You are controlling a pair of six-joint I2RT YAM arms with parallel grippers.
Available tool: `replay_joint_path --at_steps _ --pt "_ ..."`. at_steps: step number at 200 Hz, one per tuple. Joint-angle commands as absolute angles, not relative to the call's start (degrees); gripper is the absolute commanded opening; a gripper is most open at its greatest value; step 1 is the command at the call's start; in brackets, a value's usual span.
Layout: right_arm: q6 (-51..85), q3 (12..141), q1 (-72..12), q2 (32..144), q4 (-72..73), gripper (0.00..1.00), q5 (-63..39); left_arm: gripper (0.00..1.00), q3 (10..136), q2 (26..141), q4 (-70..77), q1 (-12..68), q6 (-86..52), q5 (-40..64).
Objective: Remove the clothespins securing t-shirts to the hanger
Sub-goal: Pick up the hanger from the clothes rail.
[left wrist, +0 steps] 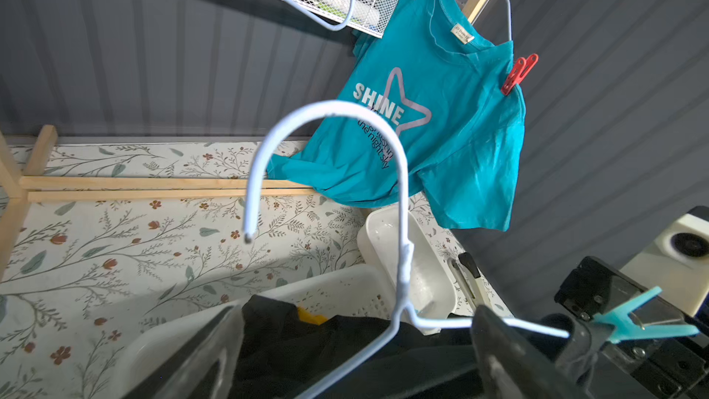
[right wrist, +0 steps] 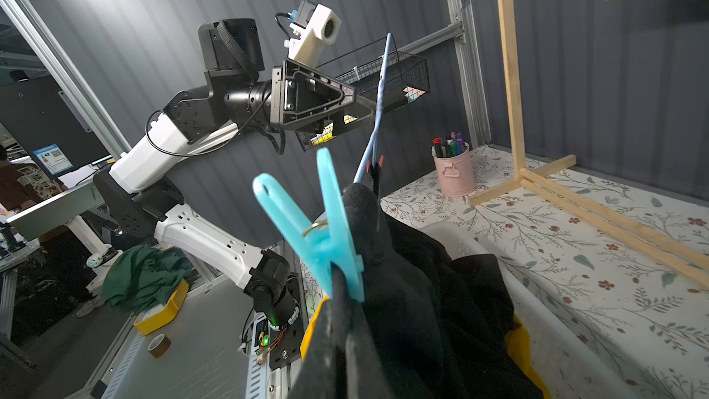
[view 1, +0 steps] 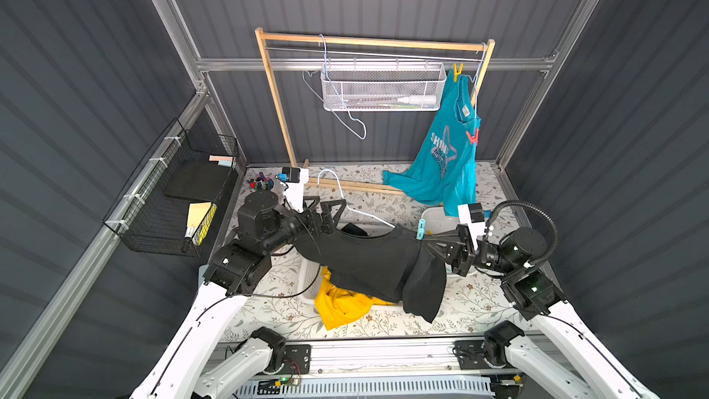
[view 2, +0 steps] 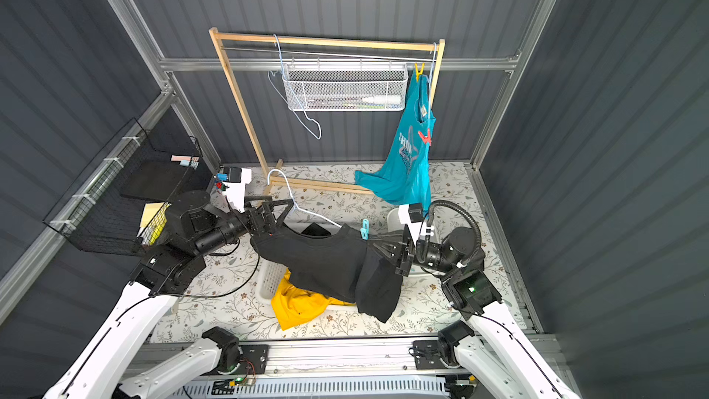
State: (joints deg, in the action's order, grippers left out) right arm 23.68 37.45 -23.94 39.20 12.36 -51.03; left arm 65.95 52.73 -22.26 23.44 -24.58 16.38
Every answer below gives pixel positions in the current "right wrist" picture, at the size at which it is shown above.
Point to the wooden clothes rack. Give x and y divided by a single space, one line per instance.
620 84

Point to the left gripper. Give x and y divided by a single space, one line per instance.
303 98

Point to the pink pen cup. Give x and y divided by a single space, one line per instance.
454 167

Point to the yellow t-shirt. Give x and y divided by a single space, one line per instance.
517 343

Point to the green cloth on desk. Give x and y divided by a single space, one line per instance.
144 276

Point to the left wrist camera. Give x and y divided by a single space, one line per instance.
309 29

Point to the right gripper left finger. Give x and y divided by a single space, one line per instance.
324 370

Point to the black t-shirt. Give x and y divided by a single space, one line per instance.
438 323

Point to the yellow box on desk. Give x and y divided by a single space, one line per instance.
158 316

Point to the yellow notepad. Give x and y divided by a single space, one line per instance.
327 134

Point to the red clothespin on black shirt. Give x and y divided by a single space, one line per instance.
374 173

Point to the white perforated laundry basket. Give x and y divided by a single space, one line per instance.
567 367

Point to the blue wire hanger black shirt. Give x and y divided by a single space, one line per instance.
369 154

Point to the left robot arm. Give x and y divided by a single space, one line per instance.
180 165

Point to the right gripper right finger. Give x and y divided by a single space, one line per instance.
365 376

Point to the teal clothespin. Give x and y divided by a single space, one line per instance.
320 245

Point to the brown tape roll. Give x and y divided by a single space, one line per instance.
159 345

